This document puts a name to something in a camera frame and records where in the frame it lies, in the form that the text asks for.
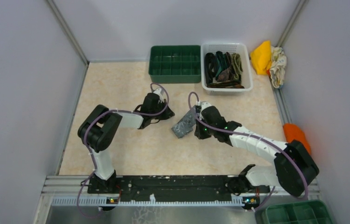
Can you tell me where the grey floral tie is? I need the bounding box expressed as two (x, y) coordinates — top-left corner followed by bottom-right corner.
(171, 110), (196, 139)

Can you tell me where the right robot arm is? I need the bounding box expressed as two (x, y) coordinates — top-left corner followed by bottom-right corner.
(193, 102), (320, 197)

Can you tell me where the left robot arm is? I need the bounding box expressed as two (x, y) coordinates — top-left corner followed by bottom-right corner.
(77, 88), (175, 193)

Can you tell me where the brown patterned tie in basket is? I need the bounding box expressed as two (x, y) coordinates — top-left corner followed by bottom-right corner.
(207, 69), (245, 89)

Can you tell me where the green divided organizer tray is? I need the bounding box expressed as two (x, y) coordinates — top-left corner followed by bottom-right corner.
(148, 45), (201, 84)

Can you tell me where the white plastic basket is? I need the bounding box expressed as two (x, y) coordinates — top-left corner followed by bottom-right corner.
(201, 43), (253, 95)

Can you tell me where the black tie in basket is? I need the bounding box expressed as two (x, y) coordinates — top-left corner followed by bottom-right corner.
(204, 53), (219, 86)

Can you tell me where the teal tie in basket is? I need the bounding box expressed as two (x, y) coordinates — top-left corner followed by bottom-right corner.
(216, 51), (227, 77)

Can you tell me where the olive tie in basket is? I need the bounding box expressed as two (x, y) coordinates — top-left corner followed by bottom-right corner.
(231, 53), (243, 81)

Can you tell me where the yellow cloth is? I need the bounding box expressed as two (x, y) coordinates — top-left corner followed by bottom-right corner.
(250, 40), (272, 75)

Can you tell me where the orange cloth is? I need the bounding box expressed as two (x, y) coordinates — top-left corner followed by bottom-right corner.
(283, 123), (311, 155)

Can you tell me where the cream patterned cloth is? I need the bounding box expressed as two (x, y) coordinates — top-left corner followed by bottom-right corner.
(269, 46), (287, 89)

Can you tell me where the green crate bottom right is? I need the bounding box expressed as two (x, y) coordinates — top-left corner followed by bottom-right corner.
(255, 200), (334, 224)

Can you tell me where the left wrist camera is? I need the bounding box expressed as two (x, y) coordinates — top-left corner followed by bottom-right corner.
(153, 88), (165, 101)

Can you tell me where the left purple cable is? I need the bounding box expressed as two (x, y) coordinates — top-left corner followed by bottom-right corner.
(82, 83), (170, 186)

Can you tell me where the purple cable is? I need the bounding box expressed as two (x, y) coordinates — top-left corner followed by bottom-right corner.
(82, 83), (170, 186)
(188, 91), (309, 211)

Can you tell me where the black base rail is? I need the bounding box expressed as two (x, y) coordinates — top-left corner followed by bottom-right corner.
(87, 175), (270, 202)

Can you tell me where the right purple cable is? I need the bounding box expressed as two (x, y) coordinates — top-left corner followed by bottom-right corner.
(188, 91), (309, 211)

